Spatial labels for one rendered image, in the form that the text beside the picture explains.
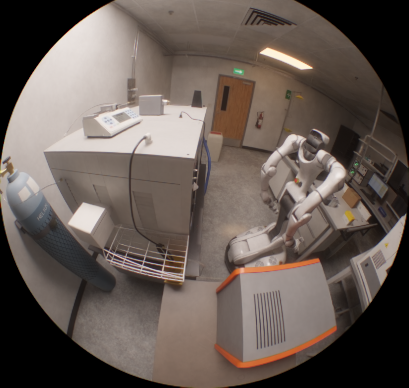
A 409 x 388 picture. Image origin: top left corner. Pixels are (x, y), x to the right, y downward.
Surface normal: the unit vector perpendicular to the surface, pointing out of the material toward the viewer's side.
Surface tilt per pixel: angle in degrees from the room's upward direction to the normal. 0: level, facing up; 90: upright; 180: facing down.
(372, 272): 90
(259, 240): 23
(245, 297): 0
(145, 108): 90
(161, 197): 90
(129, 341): 0
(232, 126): 90
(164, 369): 0
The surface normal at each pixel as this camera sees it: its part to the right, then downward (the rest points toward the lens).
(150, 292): 0.11, -0.79
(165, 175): -0.04, 0.59
